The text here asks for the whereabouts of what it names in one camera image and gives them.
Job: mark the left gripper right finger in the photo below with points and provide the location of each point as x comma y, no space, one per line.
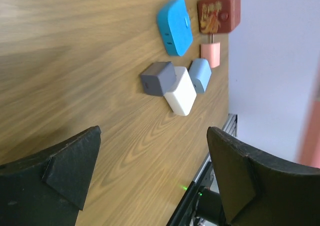
260,189

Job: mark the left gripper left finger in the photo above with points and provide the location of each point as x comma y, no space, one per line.
49,188

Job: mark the pink triangular socket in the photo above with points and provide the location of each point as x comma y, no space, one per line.
309,153

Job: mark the white charger plug front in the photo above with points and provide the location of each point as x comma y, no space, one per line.
182,94

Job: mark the light blue plug cube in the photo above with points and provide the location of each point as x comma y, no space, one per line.
200,74

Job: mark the pink plug adapter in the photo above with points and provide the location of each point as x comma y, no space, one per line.
211,52

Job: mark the dark red plug adapter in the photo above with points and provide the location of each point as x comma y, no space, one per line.
218,16

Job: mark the blue plug adapter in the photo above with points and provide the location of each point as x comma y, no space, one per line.
174,26

